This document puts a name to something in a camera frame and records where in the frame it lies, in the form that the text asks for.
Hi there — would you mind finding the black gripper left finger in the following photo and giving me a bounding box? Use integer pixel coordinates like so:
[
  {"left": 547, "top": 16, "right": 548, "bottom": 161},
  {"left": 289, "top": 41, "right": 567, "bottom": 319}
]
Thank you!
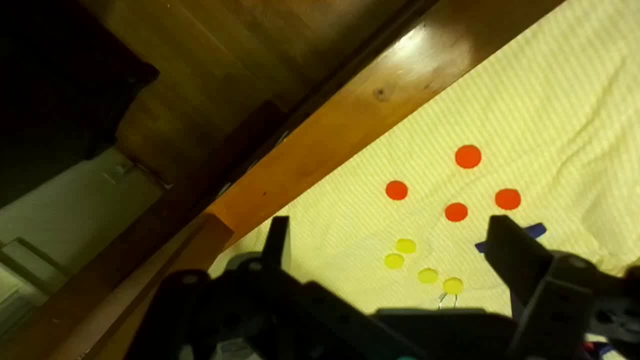
[{"left": 262, "top": 217, "right": 290, "bottom": 269}]

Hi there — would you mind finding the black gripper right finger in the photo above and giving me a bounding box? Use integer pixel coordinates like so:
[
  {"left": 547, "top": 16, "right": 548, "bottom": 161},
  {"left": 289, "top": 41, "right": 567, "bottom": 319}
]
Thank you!
[{"left": 484, "top": 217, "right": 555, "bottom": 315}]

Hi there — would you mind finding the orange game disc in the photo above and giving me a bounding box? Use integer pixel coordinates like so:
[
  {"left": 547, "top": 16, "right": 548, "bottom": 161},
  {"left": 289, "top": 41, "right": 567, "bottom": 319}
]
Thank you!
[
  {"left": 384, "top": 181, "right": 409, "bottom": 200},
  {"left": 455, "top": 145, "right": 482, "bottom": 171},
  {"left": 445, "top": 203, "right": 469, "bottom": 223},
  {"left": 495, "top": 189, "right": 522, "bottom": 210}
]

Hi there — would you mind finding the blue connect four board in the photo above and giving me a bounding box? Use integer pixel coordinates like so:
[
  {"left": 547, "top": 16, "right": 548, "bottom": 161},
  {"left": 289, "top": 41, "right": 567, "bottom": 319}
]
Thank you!
[{"left": 474, "top": 223, "right": 547, "bottom": 255}]

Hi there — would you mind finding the yellow game disc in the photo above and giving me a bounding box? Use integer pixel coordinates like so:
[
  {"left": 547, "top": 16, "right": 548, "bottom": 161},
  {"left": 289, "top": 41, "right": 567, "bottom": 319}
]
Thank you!
[
  {"left": 397, "top": 238, "right": 416, "bottom": 255},
  {"left": 384, "top": 253, "right": 405, "bottom": 271},
  {"left": 443, "top": 279, "right": 465, "bottom": 296},
  {"left": 418, "top": 269, "right": 440, "bottom": 284}
]

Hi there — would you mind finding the yellow striped bed sheet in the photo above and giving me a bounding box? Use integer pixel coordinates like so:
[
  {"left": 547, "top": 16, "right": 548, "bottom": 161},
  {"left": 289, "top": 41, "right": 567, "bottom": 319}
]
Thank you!
[{"left": 213, "top": 0, "right": 640, "bottom": 312}]

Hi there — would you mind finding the wooden bunk bed frame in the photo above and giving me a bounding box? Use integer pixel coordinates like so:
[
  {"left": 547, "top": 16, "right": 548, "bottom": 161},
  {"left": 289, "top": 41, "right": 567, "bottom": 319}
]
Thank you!
[{"left": 0, "top": 0, "right": 561, "bottom": 360}]

